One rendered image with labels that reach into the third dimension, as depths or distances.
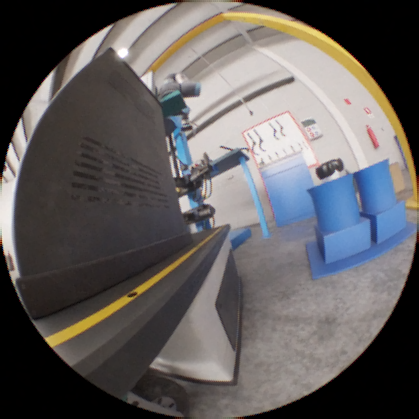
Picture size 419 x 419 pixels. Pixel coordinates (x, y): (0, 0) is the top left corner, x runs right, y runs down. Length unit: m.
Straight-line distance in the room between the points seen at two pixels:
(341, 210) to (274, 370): 0.60
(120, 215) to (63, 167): 0.09
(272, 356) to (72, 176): 0.48
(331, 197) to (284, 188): 1.34
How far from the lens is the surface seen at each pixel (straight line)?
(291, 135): 3.42
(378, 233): 0.80
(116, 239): 0.16
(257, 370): 0.38
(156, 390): 0.25
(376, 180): 0.80
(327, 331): 0.43
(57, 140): 0.17
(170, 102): 1.01
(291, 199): 1.92
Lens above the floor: 0.36
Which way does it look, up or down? 6 degrees up
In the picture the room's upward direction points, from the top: 16 degrees counter-clockwise
